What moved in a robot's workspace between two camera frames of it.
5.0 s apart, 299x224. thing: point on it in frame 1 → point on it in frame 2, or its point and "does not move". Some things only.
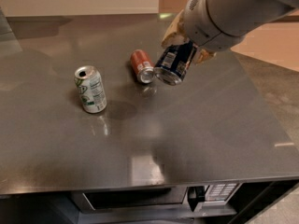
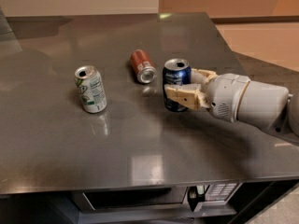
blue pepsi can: x=175 y=63 → x=176 y=71
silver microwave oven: x=205 y=200 does not move
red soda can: x=142 y=65 does not move
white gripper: x=203 y=24 → x=226 y=95
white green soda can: x=91 y=89 does not move
